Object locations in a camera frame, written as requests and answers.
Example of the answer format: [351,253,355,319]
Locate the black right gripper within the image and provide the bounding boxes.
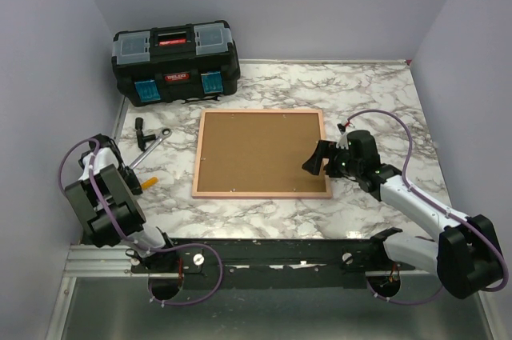
[302,138,362,178]

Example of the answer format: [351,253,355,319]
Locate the pink picture frame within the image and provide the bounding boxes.
[192,109,332,199]

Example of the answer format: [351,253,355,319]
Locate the yellow handled screwdriver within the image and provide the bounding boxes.
[141,177,158,190]

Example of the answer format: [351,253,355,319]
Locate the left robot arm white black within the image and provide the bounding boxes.
[58,134,178,272]

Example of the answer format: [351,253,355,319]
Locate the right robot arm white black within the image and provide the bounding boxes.
[302,130,510,299]

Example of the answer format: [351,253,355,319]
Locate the silver ratchet wrench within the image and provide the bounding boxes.
[129,128,172,170]

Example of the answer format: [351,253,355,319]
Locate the black plastic toolbox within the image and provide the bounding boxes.
[111,20,241,107]

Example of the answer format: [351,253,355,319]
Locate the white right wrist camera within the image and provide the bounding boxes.
[337,132,350,150]

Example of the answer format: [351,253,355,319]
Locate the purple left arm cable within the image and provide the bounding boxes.
[58,138,224,309]

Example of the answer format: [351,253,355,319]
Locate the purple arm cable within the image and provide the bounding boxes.
[346,110,506,306]
[58,138,224,309]

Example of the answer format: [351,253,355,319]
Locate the black mounting base plate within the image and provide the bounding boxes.
[131,238,394,290]

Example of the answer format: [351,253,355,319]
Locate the black T-handle tool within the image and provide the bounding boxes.
[134,117,157,152]

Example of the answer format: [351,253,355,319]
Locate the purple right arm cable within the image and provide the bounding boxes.
[346,110,506,306]

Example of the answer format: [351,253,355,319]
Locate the aluminium rail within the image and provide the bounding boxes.
[63,243,139,277]

